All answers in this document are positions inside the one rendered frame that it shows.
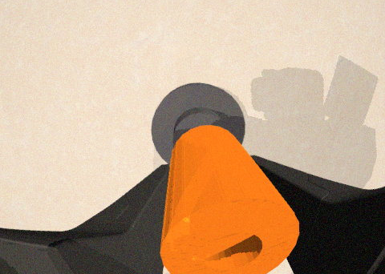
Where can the orange knob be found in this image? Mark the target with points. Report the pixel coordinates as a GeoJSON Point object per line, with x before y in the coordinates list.
{"type": "Point", "coordinates": [222, 215]}

